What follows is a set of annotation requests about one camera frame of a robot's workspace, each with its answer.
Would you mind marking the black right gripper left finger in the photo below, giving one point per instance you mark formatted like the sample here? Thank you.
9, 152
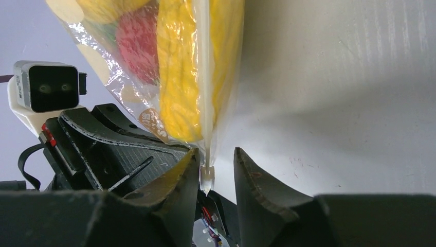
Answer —
161, 213

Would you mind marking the clear zip top bag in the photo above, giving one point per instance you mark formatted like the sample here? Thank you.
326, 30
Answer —
97, 43

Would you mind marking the red fake food ball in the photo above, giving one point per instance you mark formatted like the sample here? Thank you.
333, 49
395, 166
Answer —
137, 43

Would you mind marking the yellow fake corn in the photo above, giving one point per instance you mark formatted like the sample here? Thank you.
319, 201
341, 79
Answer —
177, 48

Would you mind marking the yellow fake banana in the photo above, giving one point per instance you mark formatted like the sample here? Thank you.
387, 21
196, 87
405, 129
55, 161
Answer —
108, 11

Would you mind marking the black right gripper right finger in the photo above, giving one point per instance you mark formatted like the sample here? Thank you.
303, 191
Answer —
274, 214

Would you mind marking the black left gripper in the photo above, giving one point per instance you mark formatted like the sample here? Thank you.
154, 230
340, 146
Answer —
100, 149

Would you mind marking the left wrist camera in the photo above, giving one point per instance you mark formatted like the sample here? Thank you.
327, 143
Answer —
39, 90

